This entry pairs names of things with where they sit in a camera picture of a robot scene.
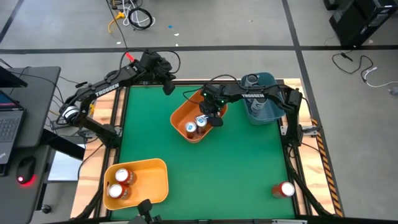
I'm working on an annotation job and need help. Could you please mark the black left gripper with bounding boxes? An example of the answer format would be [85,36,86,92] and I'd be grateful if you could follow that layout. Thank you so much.
[155,58,177,96]

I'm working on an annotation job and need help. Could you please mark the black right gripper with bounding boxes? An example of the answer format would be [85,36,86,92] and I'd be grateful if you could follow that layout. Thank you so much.
[198,85,228,128]

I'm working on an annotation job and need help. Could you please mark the silver blue Red Bull can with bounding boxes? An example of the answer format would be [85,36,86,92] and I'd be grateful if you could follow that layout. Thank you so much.
[185,121,198,139]
[195,115,208,135]

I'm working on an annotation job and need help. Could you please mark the orange plastic bin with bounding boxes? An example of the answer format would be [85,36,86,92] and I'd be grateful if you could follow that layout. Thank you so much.
[170,89,229,144]

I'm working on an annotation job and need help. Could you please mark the yellow plastic bin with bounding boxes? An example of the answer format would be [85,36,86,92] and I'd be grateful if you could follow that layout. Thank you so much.
[103,157,170,212]

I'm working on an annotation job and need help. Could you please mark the orange Fanta can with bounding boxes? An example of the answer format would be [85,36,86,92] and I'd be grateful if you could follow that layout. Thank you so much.
[107,183,131,200]
[271,181,296,199]
[114,167,137,187]

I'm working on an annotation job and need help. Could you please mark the teal plastic bin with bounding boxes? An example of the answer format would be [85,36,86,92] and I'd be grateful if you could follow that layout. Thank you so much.
[240,72,287,126]

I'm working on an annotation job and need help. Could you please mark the yellow black hazard strip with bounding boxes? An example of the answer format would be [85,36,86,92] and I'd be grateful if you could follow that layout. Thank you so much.
[310,117,345,218]

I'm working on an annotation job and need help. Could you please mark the black desk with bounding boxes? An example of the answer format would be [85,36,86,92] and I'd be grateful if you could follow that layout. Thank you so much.
[0,65,86,224]

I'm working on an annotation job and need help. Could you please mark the black laptop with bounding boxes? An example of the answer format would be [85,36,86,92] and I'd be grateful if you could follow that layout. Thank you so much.
[0,65,29,89]
[0,89,26,166]

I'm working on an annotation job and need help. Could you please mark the black computer mouse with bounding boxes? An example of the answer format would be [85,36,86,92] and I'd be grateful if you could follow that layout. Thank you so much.
[16,156,37,185]

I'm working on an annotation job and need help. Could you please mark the black computer tower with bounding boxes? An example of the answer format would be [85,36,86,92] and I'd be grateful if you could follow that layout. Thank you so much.
[328,0,398,48]

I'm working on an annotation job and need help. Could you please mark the black aluminium table frame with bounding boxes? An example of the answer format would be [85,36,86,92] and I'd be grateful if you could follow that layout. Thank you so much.
[73,78,343,224]

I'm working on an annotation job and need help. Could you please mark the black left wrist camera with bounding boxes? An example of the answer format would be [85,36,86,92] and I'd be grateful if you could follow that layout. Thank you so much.
[141,52,161,68]

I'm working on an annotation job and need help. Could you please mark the black coiled floor cable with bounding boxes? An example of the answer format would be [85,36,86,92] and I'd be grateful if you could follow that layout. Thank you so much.
[127,7,154,31]

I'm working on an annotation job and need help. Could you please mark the white floor cable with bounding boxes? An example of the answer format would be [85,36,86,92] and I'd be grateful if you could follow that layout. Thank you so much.
[121,0,150,27]
[361,66,398,89]

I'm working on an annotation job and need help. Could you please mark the yellow floor cable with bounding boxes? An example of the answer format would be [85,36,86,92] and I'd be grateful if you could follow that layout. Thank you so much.
[107,11,126,34]

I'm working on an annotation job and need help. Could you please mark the black table-level camera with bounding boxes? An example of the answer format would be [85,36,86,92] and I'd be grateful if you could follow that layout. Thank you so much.
[129,198,163,224]

